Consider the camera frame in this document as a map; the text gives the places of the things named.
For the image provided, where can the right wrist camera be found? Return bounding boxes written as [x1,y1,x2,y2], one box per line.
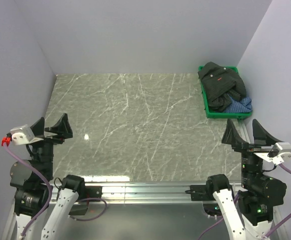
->
[254,142,291,166]

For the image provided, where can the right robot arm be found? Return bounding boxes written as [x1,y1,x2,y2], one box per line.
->
[205,119,287,240]

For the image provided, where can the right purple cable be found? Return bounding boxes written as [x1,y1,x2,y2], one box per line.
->
[197,162,291,240]

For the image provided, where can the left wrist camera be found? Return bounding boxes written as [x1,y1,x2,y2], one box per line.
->
[1,124,35,147]

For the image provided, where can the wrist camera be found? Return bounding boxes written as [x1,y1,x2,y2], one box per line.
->
[254,142,291,166]
[1,124,35,147]

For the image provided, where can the blue checked long sleeve shirt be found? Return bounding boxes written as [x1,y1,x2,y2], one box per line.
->
[223,94,253,114]

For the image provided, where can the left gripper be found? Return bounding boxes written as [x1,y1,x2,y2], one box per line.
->
[28,112,72,180]

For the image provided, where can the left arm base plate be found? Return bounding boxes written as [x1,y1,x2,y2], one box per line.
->
[69,185,103,216]

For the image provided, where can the green plastic bin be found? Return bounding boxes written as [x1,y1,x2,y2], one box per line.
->
[198,66,252,119]

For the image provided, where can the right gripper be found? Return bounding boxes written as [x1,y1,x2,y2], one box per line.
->
[221,116,284,188]

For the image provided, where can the aluminium mounting rail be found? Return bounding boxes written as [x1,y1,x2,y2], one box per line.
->
[0,119,286,240]

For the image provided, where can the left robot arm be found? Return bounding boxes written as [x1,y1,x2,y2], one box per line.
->
[1,113,87,240]

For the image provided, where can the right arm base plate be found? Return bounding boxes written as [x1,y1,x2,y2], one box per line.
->
[185,184,226,220]

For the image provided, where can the black pinstripe long sleeve shirt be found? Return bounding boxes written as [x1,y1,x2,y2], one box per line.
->
[198,62,248,113]

